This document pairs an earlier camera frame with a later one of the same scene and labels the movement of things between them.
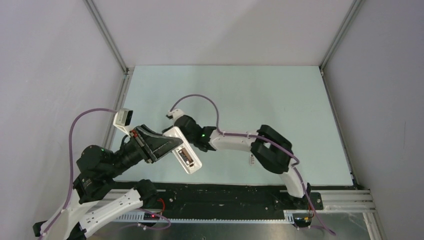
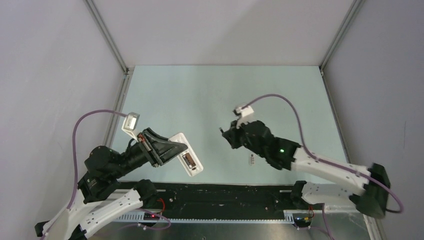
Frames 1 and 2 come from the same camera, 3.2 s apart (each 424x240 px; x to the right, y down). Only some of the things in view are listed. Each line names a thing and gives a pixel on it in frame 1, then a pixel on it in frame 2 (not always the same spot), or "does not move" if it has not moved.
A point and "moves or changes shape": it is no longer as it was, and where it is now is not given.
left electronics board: [148, 216] does not move
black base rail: [231, 199] does not move
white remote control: [184, 153] moves or changes shape
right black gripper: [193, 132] → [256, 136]
